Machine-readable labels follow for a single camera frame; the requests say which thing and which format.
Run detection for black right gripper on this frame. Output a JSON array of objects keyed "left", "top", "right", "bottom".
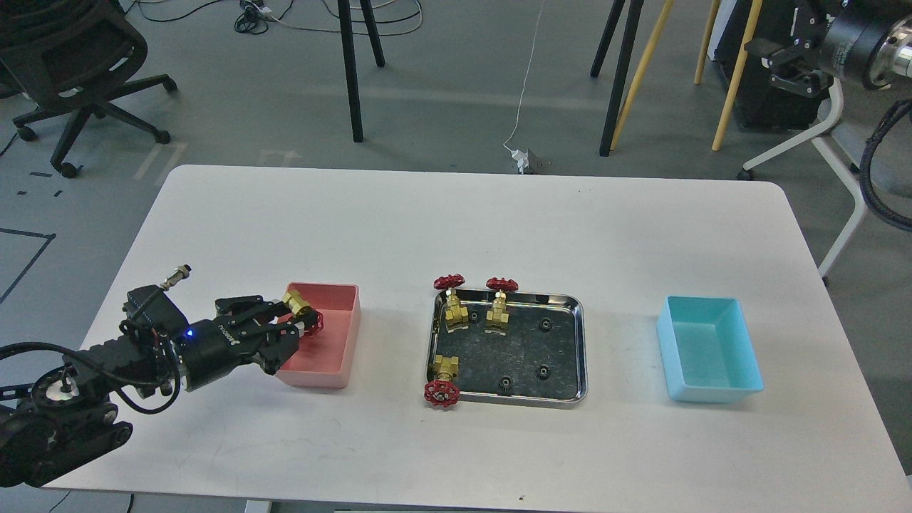
[{"left": 744, "top": 1, "right": 834, "bottom": 90}]

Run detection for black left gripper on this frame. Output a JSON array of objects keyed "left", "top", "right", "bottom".
[{"left": 174, "top": 296, "right": 309, "bottom": 392}]

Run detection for brass valve red handle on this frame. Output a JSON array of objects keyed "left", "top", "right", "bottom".
[{"left": 282, "top": 289, "right": 323, "bottom": 336}]

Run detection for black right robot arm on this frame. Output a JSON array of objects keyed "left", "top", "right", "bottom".
[{"left": 743, "top": 1, "right": 910, "bottom": 98}]

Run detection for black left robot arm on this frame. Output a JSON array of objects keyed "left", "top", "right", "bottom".
[{"left": 1, "top": 265, "right": 323, "bottom": 487}]

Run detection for pink plastic box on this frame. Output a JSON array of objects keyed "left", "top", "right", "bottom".
[{"left": 276, "top": 282, "right": 361, "bottom": 389}]

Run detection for brass valve front left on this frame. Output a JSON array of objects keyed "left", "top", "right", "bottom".
[{"left": 423, "top": 354, "right": 460, "bottom": 407}]

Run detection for brass valve back left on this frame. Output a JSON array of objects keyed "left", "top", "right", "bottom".
[{"left": 433, "top": 274, "right": 470, "bottom": 333}]

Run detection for brass valve back right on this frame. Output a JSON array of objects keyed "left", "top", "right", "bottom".
[{"left": 484, "top": 277, "right": 518, "bottom": 336}]

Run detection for blue plastic box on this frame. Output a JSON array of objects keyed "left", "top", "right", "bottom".
[{"left": 657, "top": 296, "right": 765, "bottom": 405}]

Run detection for yellow wooden legs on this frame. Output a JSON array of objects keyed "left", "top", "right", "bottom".
[{"left": 611, "top": 0, "right": 763, "bottom": 152}]

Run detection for black cabinet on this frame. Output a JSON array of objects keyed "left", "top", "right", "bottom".
[{"left": 709, "top": 1, "right": 829, "bottom": 133}]

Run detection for white grey chair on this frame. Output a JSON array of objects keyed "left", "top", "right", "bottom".
[{"left": 737, "top": 79, "right": 910, "bottom": 281}]

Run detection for black tripod right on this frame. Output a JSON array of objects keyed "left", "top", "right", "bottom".
[{"left": 589, "top": 1, "right": 644, "bottom": 158}]

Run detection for black tripod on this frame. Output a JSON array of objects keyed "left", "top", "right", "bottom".
[
  {"left": 338, "top": 1, "right": 385, "bottom": 143},
  {"left": 589, "top": 1, "right": 644, "bottom": 158}
]

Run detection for metal tray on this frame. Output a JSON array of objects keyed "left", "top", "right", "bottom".
[{"left": 425, "top": 289, "right": 589, "bottom": 407}]

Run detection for white power adapter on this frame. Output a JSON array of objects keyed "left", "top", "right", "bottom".
[{"left": 511, "top": 149, "right": 549, "bottom": 175}]

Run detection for black office chair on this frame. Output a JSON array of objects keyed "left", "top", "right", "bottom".
[{"left": 1, "top": 1, "right": 177, "bottom": 178}]

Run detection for black tripod left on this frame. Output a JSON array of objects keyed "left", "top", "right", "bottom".
[{"left": 338, "top": 1, "right": 385, "bottom": 143}]

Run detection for white cable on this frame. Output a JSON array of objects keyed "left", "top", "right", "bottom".
[{"left": 503, "top": 0, "right": 546, "bottom": 154}]

